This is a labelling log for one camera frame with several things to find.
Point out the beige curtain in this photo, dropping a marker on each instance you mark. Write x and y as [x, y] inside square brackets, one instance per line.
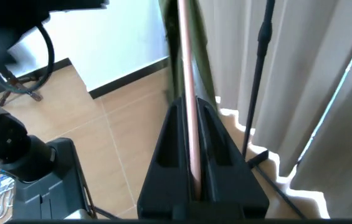
[303, 77]

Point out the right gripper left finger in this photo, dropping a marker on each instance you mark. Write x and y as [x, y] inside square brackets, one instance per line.
[154, 193]

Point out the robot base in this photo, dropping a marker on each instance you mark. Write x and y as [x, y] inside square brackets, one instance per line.
[48, 174]

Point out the pink clothes hanger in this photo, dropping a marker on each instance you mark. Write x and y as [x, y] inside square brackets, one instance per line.
[189, 93]

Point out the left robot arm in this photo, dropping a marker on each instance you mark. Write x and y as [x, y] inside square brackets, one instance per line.
[7, 25]

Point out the green long-sleeved shirt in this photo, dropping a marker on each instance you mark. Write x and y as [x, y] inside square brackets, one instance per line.
[171, 62]

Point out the black clothes rack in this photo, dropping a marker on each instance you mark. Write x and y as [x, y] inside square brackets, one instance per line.
[264, 31]

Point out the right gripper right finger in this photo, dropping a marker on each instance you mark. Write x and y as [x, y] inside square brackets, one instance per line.
[238, 193]

